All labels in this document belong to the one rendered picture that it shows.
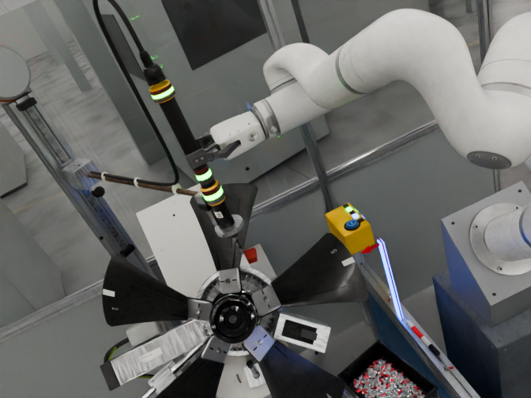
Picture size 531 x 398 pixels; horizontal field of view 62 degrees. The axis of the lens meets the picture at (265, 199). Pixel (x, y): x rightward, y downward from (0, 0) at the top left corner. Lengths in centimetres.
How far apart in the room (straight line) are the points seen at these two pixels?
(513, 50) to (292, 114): 44
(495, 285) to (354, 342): 136
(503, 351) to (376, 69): 89
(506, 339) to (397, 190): 101
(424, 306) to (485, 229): 138
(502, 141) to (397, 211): 162
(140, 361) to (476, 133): 108
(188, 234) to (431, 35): 103
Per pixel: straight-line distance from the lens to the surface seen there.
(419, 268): 251
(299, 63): 85
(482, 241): 128
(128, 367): 138
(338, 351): 253
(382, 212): 216
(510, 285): 131
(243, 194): 117
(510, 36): 69
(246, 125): 91
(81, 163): 149
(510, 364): 141
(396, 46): 63
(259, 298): 122
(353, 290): 117
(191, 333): 133
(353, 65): 69
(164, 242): 146
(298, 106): 93
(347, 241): 148
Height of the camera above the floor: 202
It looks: 32 degrees down
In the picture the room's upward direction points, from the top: 23 degrees counter-clockwise
